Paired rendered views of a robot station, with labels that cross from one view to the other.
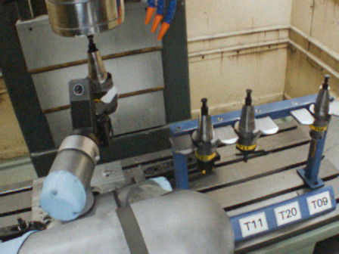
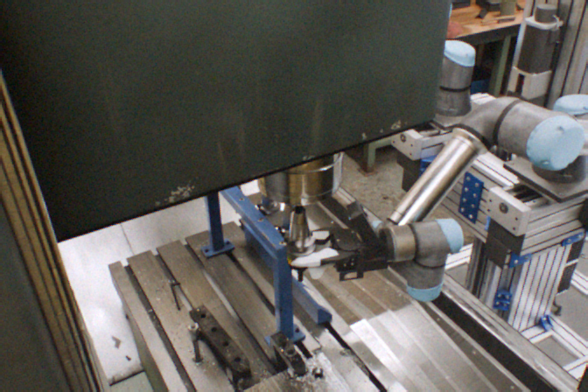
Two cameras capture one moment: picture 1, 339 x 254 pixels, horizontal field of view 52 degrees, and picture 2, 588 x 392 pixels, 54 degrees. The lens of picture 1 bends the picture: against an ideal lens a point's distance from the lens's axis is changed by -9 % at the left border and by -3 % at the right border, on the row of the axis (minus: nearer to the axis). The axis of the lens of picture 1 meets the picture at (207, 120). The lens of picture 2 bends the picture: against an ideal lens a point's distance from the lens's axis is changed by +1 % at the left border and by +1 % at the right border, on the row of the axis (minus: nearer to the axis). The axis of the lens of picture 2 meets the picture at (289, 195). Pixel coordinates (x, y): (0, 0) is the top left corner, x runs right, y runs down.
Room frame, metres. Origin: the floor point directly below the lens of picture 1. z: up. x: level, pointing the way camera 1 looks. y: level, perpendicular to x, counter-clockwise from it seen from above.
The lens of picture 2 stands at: (0.91, 1.11, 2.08)
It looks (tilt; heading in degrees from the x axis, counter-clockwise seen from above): 34 degrees down; 259
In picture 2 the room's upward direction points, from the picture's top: 1 degrees counter-clockwise
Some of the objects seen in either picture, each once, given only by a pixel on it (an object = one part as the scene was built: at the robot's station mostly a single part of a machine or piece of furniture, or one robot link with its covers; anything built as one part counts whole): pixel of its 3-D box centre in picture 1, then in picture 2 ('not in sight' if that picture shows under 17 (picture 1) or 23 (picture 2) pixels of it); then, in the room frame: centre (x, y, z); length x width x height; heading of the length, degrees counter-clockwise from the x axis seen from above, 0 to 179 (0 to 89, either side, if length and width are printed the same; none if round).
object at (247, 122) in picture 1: (247, 115); (268, 192); (0.73, -0.10, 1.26); 0.04 x 0.04 x 0.07
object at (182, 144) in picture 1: (183, 145); not in sight; (0.68, 0.06, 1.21); 0.07 x 0.05 x 0.01; 18
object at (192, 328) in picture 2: not in sight; (195, 342); (0.96, 0.09, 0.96); 0.03 x 0.03 x 0.13
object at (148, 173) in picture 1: (182, 168); (220, 345); (0.90, 0.09, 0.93); 0.26 x 0.05 x 0.06; 113
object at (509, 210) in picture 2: not in sight; (551, 194); (-0.16, -0.16, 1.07); 0.40 x 0.13 x 0.09; 15
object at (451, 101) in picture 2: not in sight; (451, 94); (-0.03, -0.64, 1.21); 0.15 x 0.15 x 0.10
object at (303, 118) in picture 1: (303, 117); not in sight; (0.78, -0.26, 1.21); 0.07 x 0.05 x 0.01; 18
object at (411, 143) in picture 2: not in sight; (446, 129); (-0.03, -0.64, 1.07); 0.40 x 0.13 x 0.09; 15
